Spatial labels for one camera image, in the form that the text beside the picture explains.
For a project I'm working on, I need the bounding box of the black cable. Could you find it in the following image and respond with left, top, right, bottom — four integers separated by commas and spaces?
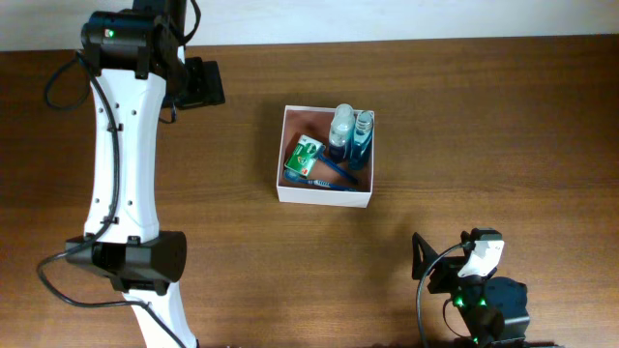
415, 241, 478, 348
36, 50, 190, 348

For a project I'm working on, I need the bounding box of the clear purple liquid bottle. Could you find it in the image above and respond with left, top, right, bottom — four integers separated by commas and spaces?
328, 103, 356, 163

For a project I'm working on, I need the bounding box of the white cardboard box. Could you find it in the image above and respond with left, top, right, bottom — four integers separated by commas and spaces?
276, 105, 374, 208

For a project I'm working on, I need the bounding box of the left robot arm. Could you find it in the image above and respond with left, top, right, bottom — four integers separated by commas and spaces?
66, 1, 225, 347

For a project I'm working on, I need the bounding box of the green white small box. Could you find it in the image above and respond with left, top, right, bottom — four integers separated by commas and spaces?
284, 135, 324, 178

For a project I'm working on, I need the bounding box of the right black cable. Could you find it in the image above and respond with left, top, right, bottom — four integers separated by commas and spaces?
415, 241, 478, 348

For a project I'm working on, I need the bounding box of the teal mouthwash bottle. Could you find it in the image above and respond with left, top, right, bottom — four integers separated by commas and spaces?
349, 110, 373, 170

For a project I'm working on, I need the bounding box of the blue disposable razor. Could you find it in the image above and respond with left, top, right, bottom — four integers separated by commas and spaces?
315, 145, 359, 185

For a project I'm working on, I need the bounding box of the blue white toothbrush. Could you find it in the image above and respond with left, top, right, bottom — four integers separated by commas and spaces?
283, 169, 355, 191

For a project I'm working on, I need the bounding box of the left black cable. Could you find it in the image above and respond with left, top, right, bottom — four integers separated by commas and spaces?
36, 50, 190, 348

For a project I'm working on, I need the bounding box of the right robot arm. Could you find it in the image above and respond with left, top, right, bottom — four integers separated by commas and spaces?
412, 228, 530, 347

